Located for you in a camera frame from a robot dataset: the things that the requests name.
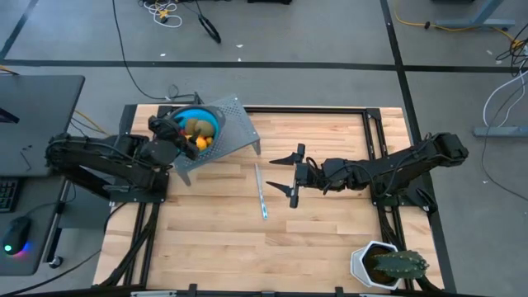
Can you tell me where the blue collapsible bowl grey rim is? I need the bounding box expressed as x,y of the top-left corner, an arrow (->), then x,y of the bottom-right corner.
167,105 -> 227,157

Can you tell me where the green cactus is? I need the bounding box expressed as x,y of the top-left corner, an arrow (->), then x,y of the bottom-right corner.
372,250 -> 430,281

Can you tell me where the white coiled cable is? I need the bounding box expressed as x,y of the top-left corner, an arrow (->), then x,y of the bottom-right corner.
142,0 -> 183,29

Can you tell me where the black keyboard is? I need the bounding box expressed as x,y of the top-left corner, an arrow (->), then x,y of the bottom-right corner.
0,177 -> 20,214

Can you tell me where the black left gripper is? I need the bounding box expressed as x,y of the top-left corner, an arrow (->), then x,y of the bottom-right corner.
148,115 -> 200,162

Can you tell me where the grey desk foot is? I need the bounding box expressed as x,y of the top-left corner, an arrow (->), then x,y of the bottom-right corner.
473,126 -> 528,138
435,0 -> 516,30

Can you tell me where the grey perforated metal stand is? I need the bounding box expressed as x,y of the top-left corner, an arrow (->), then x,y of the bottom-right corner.
172,93 -> 263,187

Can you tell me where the long black floor cable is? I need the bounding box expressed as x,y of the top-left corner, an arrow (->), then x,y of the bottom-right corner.
111,0 -> 196,102

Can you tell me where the white floor cable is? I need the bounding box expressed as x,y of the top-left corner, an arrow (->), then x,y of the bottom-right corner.
482,69 -> 528,129

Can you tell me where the black strap loop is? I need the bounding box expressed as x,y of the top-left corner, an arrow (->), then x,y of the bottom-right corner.
197,14 -> 223,45

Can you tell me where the thin yellow cable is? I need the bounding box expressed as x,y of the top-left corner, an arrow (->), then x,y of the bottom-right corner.
73,109 -> 125,145

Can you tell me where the grey lower desk surface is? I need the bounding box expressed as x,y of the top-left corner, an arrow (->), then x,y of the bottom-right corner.
0,175 -> 70,276

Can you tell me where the white plant pot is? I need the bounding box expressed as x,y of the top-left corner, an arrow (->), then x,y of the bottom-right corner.
350,241 -> 403,290

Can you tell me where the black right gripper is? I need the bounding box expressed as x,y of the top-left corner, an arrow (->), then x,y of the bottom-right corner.
266,143 -> 360,210

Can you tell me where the black aluminium rig frame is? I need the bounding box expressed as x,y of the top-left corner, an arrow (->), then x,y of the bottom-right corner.
92,102 -> 459,297

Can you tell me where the dark grey desk top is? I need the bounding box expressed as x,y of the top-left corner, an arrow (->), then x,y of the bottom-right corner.
0,74 -> 87,178

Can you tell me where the yellow extension cable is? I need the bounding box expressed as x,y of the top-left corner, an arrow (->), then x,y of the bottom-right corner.
394,0 -> 524,47

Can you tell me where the black computer mouse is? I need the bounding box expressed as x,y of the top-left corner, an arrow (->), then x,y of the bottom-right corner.
2,216 -> 33,257

